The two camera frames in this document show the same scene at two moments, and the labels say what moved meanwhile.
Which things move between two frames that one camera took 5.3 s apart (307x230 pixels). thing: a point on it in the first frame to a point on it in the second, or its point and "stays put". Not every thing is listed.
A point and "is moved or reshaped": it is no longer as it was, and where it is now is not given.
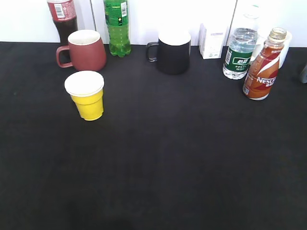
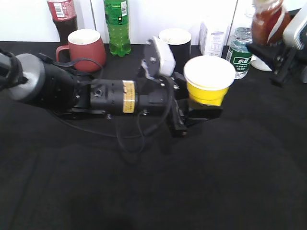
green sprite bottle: (117, 17) stays put
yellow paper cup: (86, 88) is moved or reshaped
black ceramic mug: (172, 52) stays put
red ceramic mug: (86, 52) stays put
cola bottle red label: (64, 14) stays put
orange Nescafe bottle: (259, 82) to (268, 20)
